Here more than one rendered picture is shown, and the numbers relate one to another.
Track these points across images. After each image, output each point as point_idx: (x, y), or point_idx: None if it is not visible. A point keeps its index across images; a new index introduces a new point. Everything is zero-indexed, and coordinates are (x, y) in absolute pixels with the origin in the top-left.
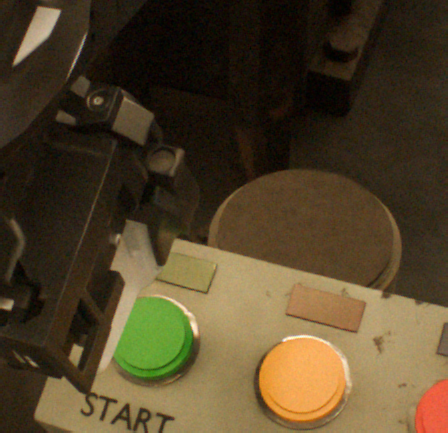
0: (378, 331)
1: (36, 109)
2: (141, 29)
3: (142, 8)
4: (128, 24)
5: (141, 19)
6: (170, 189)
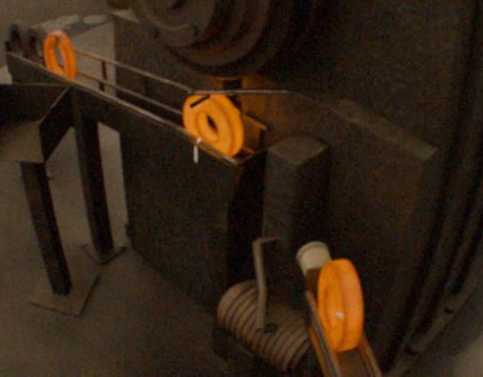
0: None
1: None
2: (274, 375)
3: (276, 369)
4: (264, 376)
5: (275, 372)
6: None
